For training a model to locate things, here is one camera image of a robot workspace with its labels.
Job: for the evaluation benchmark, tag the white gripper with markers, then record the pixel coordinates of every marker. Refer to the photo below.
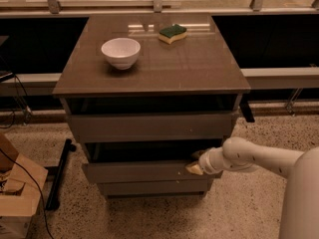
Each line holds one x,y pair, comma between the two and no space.
206,162

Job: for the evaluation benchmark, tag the grey drawer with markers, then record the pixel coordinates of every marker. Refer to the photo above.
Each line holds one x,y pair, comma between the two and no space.
151,128
155,187
142,161

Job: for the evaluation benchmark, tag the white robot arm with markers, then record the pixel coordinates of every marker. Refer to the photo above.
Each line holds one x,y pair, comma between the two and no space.
300,209

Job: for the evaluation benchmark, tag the grey bottom drawer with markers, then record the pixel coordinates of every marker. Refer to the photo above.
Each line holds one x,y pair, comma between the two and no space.
155,187

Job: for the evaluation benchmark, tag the grey drawer cabinet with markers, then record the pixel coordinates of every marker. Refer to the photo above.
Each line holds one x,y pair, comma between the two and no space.
196,75

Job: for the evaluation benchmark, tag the grey top drawer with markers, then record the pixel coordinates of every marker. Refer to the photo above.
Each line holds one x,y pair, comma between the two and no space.
151,128

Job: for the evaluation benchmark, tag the black bar behind cabinet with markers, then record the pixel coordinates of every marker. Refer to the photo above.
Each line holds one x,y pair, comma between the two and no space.
246,110

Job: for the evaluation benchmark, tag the green yellow sponge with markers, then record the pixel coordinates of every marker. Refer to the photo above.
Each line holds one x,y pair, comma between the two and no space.
172,33

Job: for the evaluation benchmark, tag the white ceramic bowl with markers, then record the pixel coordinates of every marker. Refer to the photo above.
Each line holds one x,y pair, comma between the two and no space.
121,53

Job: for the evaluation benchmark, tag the black metal stand leg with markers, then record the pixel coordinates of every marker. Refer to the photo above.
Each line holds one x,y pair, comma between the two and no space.
57,172

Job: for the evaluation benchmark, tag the cardboard box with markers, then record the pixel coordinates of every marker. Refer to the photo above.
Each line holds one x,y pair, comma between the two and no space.
22,180

